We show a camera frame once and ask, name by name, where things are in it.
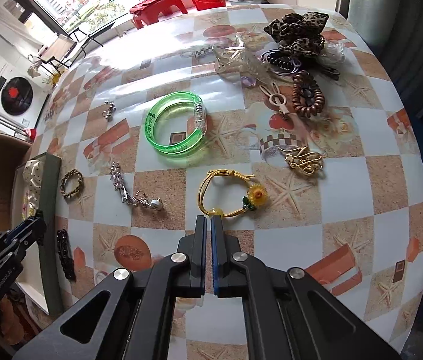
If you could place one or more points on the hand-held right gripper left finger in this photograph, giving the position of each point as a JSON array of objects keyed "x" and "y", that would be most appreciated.
[{"x": 202, "y": 249}]

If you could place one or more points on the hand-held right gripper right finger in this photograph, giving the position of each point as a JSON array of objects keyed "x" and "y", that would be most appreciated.
[{"x": 217, "y": 257}]

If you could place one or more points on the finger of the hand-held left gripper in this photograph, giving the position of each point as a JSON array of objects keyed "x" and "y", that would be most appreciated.
[{"x": 27, "y": 230}]

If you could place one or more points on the green rimmed white tray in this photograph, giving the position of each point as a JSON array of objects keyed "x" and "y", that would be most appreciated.
[{"x": 52, "y": 202}]

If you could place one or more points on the black beaded hair clip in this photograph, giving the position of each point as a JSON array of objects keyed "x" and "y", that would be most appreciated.
[{"x": 65, "y": 251}]

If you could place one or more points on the silver star hair clip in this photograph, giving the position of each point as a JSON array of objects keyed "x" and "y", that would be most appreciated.
[{"x": 118, "y": 182}]

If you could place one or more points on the green translucent bangle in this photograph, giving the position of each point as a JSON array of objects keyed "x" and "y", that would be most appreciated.
[{"x": 151, "y": 127}]

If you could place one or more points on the white polka dot scrunchie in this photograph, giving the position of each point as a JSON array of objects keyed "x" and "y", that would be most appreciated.
[{"x": 33, "y": 172}]

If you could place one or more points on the gold metal hair clip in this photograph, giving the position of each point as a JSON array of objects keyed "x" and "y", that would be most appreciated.
[{"x": 301, "y": 163}]

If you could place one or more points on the checkered printed tablecloth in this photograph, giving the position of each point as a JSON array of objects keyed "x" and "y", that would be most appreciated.
[{"x": 346, "y": 202}]

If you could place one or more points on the small silver earring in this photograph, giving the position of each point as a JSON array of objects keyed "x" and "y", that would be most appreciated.
[{"x": 109, "y": 110}]

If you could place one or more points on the beige bunny hair clip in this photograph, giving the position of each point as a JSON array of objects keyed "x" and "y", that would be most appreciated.
[{"x": 280, "y": 101}]

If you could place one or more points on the small purple bead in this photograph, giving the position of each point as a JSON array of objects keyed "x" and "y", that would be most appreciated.
[{"x": 249, "y": 81}]

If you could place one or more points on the black folding chair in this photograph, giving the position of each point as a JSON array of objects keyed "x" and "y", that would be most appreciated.
[{"x": 59, "y": 48}]

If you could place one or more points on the clear plastic hair claw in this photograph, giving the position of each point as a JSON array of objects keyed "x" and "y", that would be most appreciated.
[{"x": 239, "y": 62}]

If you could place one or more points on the dark beaded accessory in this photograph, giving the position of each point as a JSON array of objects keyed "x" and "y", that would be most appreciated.
[{"x": 297, "y": 45}]

